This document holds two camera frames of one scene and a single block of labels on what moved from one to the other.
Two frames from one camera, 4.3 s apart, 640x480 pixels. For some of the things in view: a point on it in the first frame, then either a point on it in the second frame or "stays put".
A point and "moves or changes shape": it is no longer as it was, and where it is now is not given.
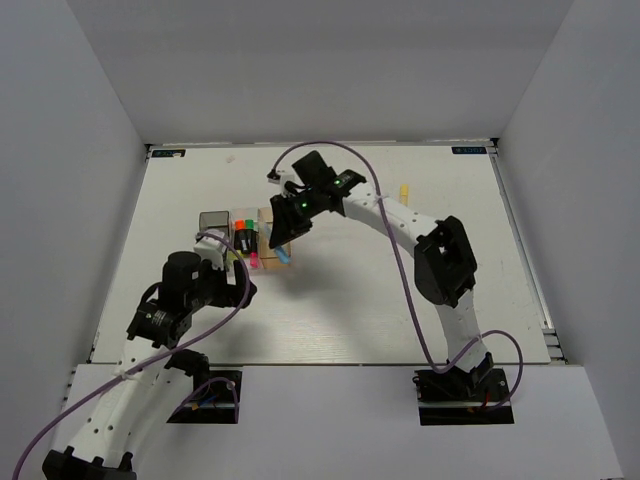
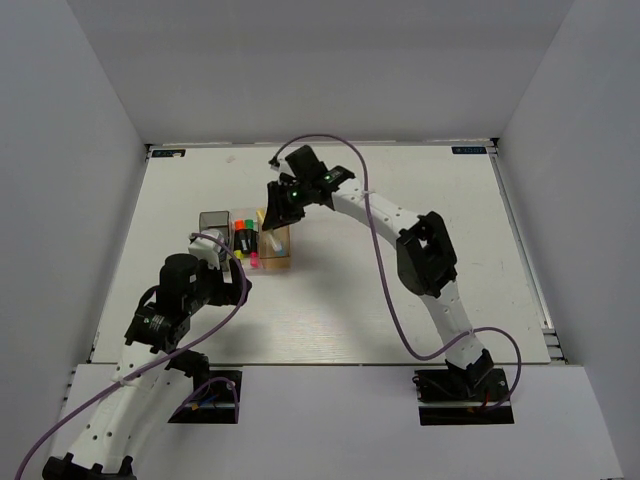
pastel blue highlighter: (281, 251) moves or changes shape
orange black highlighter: (240, 235) stays put
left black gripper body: (215, 288) stays put
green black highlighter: (251, 235) stays put
